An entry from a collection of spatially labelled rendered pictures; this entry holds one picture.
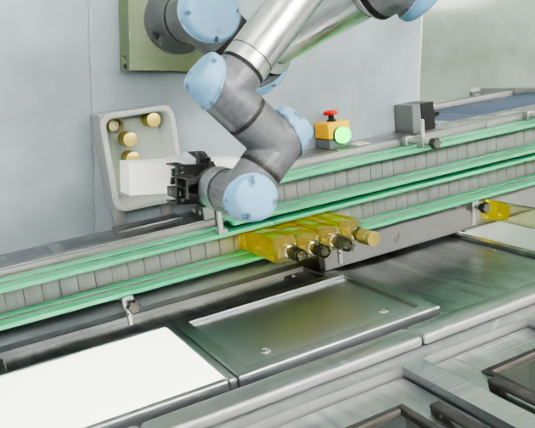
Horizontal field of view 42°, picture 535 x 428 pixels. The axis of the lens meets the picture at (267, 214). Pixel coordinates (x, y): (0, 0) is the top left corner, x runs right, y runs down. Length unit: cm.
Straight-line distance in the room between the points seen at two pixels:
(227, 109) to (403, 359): 58
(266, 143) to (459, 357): 57
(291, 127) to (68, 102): 70
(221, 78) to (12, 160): 72
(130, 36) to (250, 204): 68
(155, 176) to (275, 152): 33
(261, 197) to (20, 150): 74
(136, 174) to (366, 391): 58
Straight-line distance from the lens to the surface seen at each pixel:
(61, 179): 166
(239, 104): 104
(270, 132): 107
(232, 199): 105
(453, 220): 208
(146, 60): 162
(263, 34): 107
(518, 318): 150
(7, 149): 163
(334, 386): 125
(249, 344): 139
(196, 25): 142
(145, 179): 133
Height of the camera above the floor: 236
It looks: 60 degrees down
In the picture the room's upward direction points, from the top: 108 degrees clockwise
